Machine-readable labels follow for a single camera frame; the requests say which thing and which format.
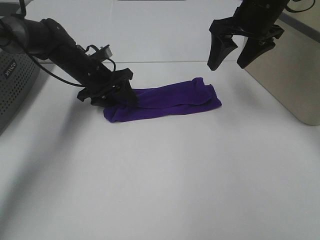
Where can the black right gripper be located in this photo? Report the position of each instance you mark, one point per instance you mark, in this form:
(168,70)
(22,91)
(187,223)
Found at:
(254,19)

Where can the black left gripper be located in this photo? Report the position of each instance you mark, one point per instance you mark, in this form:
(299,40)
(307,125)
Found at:
(103,83)

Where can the purple towel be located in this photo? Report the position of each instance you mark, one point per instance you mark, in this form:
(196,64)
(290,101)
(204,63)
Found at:
(182,98)

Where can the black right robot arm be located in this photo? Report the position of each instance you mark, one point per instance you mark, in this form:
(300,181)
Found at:
(253,19)

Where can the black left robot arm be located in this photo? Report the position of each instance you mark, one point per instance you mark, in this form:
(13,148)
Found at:
(48,40)

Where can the beige storage bin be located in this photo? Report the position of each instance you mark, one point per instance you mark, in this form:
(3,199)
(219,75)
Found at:
(291,71)

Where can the grey perforated plastic basket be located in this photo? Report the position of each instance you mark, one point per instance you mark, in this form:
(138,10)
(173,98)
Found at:
(18,73)

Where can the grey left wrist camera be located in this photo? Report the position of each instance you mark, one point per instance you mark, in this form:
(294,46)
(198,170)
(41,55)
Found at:
(104,53)

